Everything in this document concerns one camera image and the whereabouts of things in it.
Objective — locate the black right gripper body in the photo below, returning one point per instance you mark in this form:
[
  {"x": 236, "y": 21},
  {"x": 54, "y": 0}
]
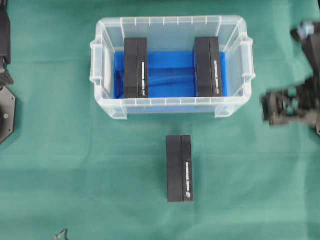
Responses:
[{"x": 297, "y": 103}]

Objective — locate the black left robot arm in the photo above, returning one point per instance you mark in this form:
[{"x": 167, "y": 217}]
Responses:
[{"x": 5, "y": 48}]

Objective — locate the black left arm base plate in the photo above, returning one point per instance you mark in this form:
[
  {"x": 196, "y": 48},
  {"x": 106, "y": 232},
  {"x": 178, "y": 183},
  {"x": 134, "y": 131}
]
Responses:
[{"x": 7, "y": 113}]

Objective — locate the clear plastic storage case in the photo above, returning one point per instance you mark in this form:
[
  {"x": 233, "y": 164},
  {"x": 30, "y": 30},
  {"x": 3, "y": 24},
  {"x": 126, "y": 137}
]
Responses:
[{"x": 173, "y": 34}]

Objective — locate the small black clip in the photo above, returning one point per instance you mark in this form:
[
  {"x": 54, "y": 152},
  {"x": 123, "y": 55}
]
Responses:
[{"x": 62, "y": 233}]

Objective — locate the blue case liner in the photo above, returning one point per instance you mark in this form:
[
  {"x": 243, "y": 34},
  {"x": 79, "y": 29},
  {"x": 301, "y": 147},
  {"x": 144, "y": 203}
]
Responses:
[{"x": 170, "y": 75}]

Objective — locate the black camera box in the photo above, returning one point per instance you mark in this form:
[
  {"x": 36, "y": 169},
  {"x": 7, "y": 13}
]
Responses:
[
  {"x": 179, "y": 169},
  {"x": 207, "y": 63},
  {"x": 136, "y": 75}
]

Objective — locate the green table cloth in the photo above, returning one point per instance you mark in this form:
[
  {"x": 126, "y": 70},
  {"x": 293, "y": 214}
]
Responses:
[{"x": 67, "y": 161}]

